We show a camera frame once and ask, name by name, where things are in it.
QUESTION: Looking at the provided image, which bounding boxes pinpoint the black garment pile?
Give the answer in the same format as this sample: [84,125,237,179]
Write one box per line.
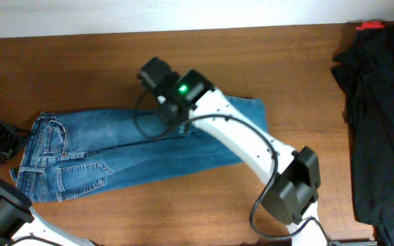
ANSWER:
[331,24,394,245]

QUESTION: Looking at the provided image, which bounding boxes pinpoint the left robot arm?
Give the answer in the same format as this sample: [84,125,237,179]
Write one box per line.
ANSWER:
[0,120,96,246]

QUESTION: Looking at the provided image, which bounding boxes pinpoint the right black cable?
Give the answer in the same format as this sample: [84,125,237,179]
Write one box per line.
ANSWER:
[132,87,331,246]

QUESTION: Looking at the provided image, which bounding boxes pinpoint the blue denim jeans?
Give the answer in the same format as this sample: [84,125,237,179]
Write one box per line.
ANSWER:
[10,96,270,203]

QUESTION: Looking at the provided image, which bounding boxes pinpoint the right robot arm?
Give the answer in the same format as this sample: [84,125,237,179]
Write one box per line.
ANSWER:
[137,57,331,245]

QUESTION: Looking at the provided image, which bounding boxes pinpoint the red cloth piece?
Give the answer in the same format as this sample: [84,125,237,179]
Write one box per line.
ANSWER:
[356,21,386,31]

